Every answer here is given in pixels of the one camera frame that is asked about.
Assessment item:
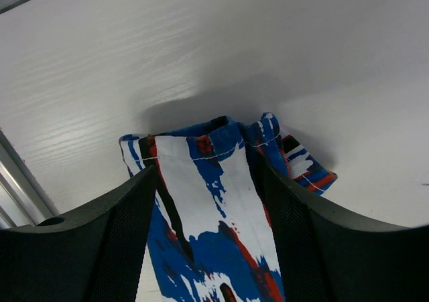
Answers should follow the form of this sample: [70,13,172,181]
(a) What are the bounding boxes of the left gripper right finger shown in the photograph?
[257,157,428,301]

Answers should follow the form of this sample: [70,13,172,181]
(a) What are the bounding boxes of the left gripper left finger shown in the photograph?
[1,167,156,301]

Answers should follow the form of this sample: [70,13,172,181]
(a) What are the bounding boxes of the blue patterned trousers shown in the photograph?
[119,112,336,301]

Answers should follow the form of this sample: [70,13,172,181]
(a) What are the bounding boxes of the aluminium mounting rail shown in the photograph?
[1,134,58,229]

